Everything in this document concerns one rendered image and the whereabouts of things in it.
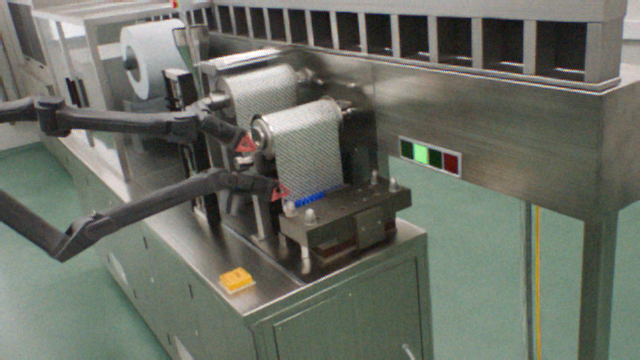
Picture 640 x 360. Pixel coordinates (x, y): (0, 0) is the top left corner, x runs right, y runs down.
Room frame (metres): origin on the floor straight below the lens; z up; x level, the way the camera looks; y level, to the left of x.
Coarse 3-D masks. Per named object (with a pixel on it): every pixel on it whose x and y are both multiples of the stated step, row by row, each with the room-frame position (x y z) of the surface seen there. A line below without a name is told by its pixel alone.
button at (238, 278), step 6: (234, 270) 1.52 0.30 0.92; (240, 270) 1.52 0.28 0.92; (222, 276) 1.50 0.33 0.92; (228, 276) 1.49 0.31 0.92; (234, 276) 1.49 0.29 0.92; (240, 276) 1.48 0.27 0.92; (246, 276) 1.48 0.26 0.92; (222, 282) 1.49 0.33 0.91; (228, 282) 1.46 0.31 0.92; (234, 282) 1.46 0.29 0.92; (240, 282) 1.46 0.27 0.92; (246, 282) 1.47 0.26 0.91; (228, 288) 1.45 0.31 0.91; (234, 288) 1.45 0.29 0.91
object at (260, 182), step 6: (258, 174) 1.71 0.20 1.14; (252, 180) 1.63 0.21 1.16; (258, 180) 1.64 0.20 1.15; (264, 180) 1.66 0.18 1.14; (270, 180) 1.65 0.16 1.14; (252, 186) 1.62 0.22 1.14; (258, 186) 1.63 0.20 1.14; (264, 186) 1.64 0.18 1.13; (270, 186) 1.64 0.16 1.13; (252, 192) 1.63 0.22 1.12; (258, 192) 1.63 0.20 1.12; (264, 192) 1.64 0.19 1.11; (270, 192) 1.63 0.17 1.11; (264, 198) 1.64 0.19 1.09; (270, 198) 1.62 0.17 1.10
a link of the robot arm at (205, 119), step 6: (198, 114) 1.66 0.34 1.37; (204, 114) 1.64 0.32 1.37; (210, 114) 1.65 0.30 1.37; (198, 120) 1.63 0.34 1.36; (204, 120) 1.62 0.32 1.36; (210, 120) 1.63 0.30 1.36; (216, 120) 1.64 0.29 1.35; (198, 126) 1.62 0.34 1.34; (204, 126) 1.62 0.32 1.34; (210, 126) 1.62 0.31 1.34; (216, 126) 1.63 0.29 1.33; (204, 132) 1.63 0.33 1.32; (210, 132) 1.63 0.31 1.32; (216, 132) 1.64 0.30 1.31
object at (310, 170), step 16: (320, 144) 1.78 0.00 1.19; (336, 144) 1.82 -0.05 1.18; (288, 160) 1.72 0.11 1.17; (304, 160) 1.75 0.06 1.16; (320, 160) 1.78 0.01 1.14; (336, 160) 1.81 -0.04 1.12; (288, 176) 1.71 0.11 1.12; (304, 176) 1.74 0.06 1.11; (320, 176) 1.78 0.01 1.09; (336, 176) 1.81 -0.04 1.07; (304, 192) 1.74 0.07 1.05
